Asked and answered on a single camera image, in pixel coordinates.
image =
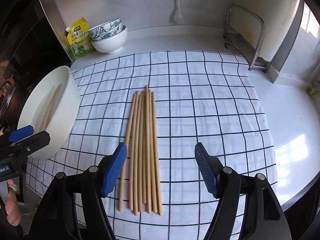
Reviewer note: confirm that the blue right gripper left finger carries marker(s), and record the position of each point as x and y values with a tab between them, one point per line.
111	167

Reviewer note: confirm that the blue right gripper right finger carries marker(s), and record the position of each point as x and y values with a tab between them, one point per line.
204	163

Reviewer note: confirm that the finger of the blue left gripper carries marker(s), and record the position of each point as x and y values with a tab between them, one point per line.
21	133
32	144

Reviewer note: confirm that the wooden chopstick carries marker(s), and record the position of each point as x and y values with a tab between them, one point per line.
132	194
155	147
127	140
43	110
148	165
50	109
138	201
144	149
152	159

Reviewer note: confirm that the person's left hand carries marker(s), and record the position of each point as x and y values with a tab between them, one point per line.
11	206

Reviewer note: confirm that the dark cooking pot with lid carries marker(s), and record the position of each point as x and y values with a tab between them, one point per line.
8	103

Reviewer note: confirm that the large white basin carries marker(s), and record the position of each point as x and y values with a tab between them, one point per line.
65	111

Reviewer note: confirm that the white checkered cloth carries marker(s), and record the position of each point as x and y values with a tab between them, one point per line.
200	97

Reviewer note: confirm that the black range hood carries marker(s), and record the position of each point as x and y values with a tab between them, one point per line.
33	39

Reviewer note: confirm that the metal rack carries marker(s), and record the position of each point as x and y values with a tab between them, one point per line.
246	31

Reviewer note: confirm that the yellow seasoning pouch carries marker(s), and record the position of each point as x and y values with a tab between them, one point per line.
79	39

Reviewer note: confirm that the white ceramic bowl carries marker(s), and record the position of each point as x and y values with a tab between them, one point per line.
112	44

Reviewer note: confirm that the upper blue patterned bowl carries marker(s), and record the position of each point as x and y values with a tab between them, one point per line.
103	28

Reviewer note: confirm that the blue patterned bowl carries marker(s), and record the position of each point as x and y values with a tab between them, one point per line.
114	31
103	28

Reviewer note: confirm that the white wall pipe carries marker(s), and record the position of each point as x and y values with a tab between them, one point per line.
177	16

